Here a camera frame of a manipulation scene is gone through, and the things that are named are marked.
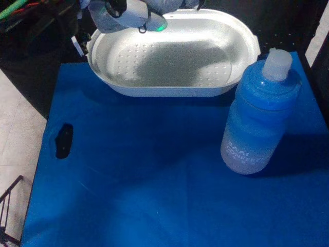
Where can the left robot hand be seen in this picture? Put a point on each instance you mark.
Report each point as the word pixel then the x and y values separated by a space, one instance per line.
pixel 133 13

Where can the grey umbrella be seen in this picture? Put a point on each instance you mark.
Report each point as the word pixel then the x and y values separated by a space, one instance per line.
pixel 102 21

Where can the blue plastic water bottle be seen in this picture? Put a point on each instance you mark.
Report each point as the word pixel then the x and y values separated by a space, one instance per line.
pixel 257 115

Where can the white oval plastic tray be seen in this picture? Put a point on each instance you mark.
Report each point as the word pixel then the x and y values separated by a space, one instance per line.
pixel 180 86

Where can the green tube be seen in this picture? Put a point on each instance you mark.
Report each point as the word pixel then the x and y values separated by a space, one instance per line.
pixel 10 9

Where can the blue table mat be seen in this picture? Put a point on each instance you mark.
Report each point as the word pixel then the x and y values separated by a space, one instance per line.
pixel 128 180

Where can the black metal frame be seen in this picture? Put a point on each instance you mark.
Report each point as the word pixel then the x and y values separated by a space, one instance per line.
pixel 5 198

